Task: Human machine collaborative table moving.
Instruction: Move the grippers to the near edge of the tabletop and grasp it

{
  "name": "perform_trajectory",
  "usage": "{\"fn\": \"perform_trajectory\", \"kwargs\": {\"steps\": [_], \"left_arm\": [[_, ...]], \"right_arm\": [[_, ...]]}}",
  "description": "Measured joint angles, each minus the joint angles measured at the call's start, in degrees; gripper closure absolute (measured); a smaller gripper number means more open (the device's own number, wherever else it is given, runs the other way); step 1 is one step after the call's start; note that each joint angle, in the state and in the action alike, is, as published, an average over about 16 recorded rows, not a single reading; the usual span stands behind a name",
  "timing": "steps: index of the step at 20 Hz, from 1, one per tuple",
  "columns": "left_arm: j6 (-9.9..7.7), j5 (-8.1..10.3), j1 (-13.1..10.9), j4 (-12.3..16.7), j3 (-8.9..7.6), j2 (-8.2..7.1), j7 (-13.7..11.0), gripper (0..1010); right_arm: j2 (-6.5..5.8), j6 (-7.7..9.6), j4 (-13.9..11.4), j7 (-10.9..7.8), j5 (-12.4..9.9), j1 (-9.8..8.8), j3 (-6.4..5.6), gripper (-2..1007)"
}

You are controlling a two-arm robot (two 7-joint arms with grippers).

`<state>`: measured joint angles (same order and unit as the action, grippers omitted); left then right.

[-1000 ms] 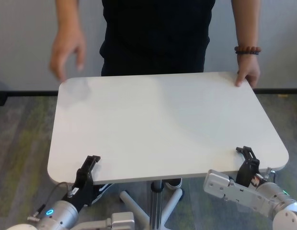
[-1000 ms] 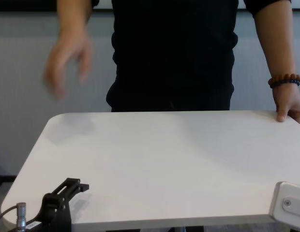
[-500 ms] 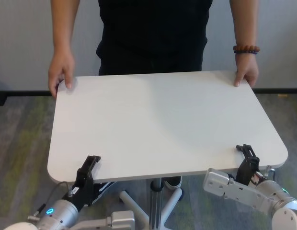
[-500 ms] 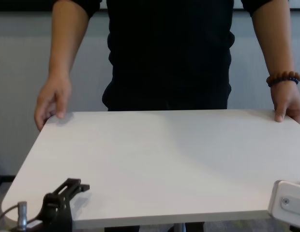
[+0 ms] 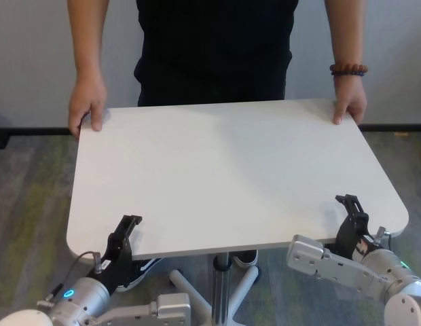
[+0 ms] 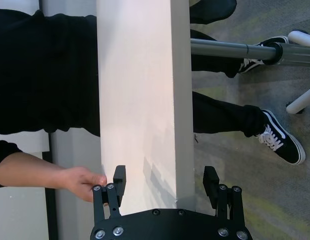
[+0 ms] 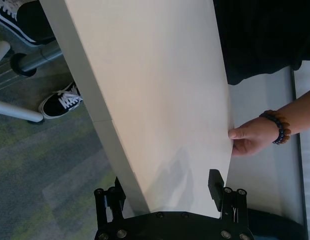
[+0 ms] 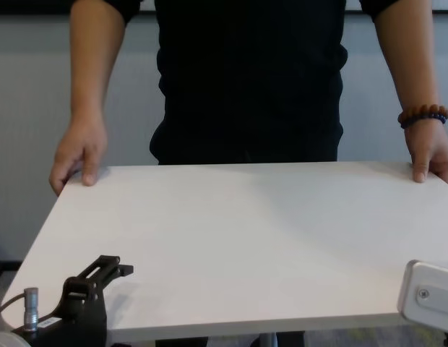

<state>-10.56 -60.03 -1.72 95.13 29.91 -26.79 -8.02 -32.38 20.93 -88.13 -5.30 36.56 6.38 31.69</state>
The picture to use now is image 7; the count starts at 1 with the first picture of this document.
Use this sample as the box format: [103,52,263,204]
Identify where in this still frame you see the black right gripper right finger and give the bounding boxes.
[207,169,250,237]

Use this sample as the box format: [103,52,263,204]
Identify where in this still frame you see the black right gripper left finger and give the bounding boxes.
[93,176,128,237]

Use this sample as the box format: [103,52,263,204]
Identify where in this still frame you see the white rectangular table top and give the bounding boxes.
[39,0,236,220]

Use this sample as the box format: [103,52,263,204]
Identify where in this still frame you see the person's left forearm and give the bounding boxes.
[277,86,310,136]

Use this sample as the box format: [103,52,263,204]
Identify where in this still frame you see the person's left hand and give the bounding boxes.
[228,116,281,157]

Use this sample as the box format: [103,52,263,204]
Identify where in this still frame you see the black white-laced sneaker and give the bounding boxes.
[0,0,38,48]
[38,81,84,120]

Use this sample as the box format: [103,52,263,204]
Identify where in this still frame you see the white five-star table base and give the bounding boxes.
[0,40,45,125]

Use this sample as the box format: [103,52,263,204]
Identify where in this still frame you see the grey metal table column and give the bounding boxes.
[0,46,64,94]

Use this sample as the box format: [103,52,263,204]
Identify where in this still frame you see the black t-shirt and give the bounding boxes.
[212,0,310,87]

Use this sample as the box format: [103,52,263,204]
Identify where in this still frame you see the black trousers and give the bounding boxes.
[16,0,56,43]

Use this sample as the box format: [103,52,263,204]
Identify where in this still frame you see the dark blue bead bracelet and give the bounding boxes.
[259,112,286,145]

